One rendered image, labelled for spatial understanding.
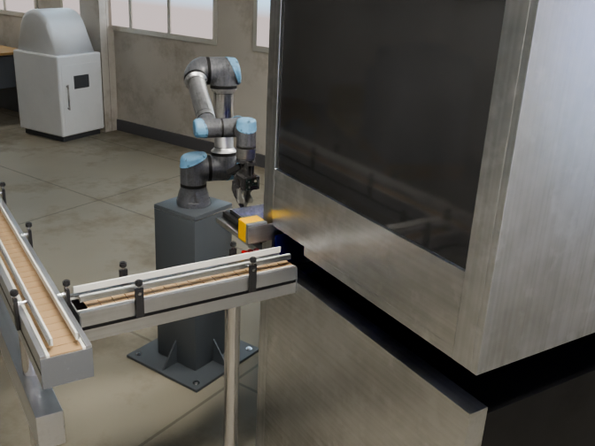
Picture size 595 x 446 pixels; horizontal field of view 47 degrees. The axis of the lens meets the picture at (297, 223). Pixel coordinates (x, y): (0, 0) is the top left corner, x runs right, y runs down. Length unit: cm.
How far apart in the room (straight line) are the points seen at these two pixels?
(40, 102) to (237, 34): 220
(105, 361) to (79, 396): 29
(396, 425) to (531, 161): 83
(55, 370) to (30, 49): 588
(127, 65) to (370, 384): 594
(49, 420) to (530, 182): 152
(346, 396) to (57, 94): 556
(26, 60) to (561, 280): 639
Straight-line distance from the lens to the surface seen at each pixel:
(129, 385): 329
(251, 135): 261
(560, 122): 153
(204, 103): 277
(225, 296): 209
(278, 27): 214
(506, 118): 144
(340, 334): 205
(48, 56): 721
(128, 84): 754
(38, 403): 229
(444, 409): 176
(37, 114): 749
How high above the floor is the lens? 185
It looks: 21 degrees down
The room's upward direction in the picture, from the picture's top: 3 degrees clockwise
